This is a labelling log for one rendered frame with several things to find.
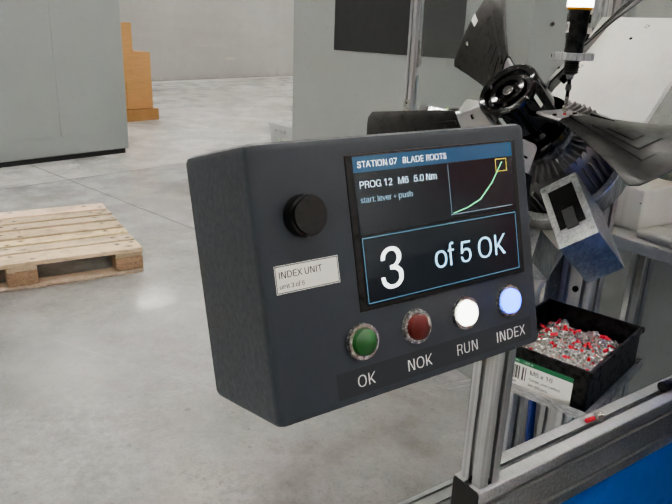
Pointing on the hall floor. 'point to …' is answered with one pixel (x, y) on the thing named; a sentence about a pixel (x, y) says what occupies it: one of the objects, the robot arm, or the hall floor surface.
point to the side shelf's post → (635, 297)
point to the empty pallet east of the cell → (63, 244)
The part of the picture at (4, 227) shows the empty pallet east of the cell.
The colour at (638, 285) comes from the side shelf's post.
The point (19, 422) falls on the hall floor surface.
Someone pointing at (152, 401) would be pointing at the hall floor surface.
